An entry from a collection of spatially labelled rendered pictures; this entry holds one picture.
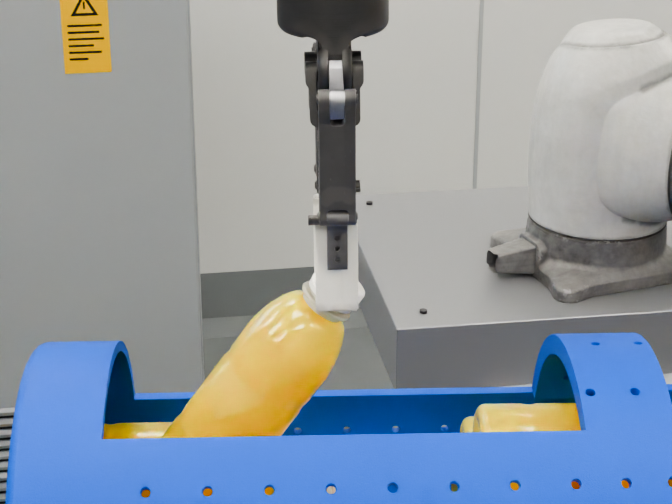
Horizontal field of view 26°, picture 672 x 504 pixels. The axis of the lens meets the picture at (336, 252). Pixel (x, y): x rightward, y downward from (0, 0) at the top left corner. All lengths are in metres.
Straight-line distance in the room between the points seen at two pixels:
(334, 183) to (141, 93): 1.49
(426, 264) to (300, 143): 2.21
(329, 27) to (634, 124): 0.63
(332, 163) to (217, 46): 2.79
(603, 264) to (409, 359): 0.24
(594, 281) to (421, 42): 2.28
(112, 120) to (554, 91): 1.06
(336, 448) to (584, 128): 0.62
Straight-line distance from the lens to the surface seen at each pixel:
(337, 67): 0.96
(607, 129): 1.53
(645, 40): 1.55
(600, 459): 1.04
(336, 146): 0.95
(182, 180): 2.49
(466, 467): 1.03
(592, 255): 1.59
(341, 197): 0.97
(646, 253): 1.61
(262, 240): 3.92
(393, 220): 1.77
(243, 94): 3.78
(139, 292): 2.56
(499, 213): 1.80
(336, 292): 1.03
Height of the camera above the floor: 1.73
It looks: 23 degrees down
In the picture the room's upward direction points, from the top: straight up
